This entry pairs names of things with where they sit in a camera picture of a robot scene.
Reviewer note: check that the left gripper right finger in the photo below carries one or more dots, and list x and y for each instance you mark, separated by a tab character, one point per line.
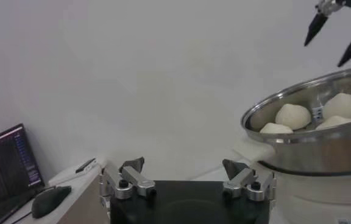
242	179

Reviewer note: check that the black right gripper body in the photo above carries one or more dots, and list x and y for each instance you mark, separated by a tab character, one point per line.
350	3

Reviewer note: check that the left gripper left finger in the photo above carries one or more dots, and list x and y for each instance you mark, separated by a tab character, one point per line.
136	179

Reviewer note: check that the white steamed baozi bun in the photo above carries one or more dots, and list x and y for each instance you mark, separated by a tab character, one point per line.
292	117
334	122
276	128
346	105

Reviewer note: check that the black computer mouse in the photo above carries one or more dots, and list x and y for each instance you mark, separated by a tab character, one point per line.
50	201

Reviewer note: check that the perforated steel steamer basket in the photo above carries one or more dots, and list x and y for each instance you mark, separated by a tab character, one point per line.
315	158

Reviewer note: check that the white side table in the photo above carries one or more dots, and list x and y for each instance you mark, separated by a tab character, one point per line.
81	201

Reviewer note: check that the white electric cooker base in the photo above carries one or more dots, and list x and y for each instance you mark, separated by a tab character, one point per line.
315	198

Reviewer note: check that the laptop with dark text screen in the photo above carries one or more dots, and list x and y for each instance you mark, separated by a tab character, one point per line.
5	167

